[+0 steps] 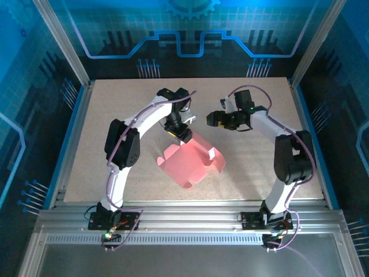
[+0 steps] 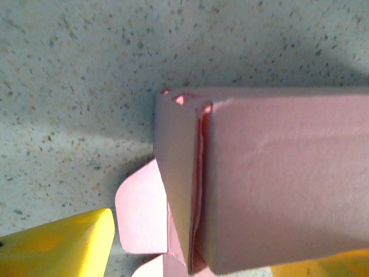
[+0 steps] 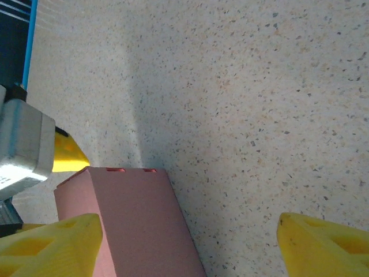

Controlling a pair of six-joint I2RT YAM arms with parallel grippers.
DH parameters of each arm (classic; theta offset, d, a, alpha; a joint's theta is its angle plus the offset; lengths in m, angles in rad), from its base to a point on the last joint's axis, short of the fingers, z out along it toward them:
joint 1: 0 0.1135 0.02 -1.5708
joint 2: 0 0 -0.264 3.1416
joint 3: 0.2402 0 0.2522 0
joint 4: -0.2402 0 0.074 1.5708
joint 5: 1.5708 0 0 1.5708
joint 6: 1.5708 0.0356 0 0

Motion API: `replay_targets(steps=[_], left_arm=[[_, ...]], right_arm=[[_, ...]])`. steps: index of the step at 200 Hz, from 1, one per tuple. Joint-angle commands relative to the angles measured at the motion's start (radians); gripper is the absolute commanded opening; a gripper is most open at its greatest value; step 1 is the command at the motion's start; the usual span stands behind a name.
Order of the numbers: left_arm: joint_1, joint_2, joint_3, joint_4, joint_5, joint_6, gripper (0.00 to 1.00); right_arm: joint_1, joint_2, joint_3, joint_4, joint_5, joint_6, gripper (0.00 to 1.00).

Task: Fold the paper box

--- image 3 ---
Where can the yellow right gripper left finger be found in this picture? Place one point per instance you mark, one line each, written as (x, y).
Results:
(43, 251)

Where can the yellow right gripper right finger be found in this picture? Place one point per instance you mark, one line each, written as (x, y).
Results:
(323, 251)

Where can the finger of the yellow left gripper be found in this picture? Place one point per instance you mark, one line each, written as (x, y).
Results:
(67, 155)

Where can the pink paper box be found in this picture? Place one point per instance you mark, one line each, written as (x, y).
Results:
(138, 219)

